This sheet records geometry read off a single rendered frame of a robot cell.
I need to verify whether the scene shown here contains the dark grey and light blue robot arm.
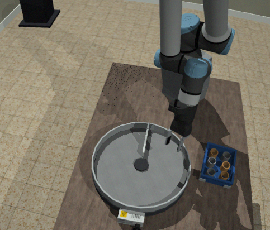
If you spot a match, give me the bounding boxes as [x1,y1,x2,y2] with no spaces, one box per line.
[154,0,235,95]

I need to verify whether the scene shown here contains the grey metal sleeve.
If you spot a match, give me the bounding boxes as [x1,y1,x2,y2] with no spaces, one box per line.
[206,157,216,168]
[205,168,215,177]
[220,152,231,162]

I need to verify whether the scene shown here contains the blue crate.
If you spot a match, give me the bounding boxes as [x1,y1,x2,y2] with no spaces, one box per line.
[198,142,237,189]

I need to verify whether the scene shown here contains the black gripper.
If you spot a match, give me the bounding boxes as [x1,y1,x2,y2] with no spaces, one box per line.
[165,89,200,152]

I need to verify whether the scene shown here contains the bronze bushing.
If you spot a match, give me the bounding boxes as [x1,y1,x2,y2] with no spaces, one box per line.
[209,148,219,158]
[220,161,230,172]
[218,171,229,180]

